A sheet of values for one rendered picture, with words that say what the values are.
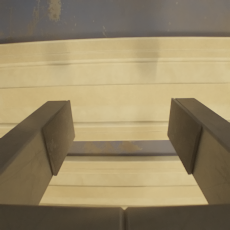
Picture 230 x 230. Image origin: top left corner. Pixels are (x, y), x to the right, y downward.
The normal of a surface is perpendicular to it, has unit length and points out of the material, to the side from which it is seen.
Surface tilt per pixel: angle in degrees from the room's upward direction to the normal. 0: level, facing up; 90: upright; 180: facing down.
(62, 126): 90
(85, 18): 0
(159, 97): 0
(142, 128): 0
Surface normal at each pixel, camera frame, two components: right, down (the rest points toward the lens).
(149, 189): -0.02, 0.39
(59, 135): 1.00, -0.02
